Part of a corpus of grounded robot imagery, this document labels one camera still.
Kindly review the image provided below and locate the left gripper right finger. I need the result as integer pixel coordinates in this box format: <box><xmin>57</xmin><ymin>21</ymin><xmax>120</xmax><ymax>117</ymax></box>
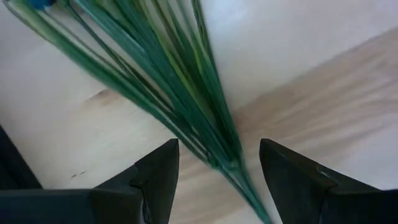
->
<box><xmin>259</xmin><ymin>138</ymin><xmax>382</xmax><ymax>224</ymax></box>

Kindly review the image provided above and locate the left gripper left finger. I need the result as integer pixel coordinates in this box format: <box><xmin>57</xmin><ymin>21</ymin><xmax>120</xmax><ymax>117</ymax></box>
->
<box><xmin>90</xmin><ymin>139</ymin><xmax>180</xmax><ymax>224</ymax></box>

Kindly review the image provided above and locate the blue artificial flower bunch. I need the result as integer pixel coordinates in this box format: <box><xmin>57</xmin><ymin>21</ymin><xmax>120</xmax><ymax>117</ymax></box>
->
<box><xmin>2</xmin><ymin>0</ymin><xmax>271</xmax><ymax>224</ymax></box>

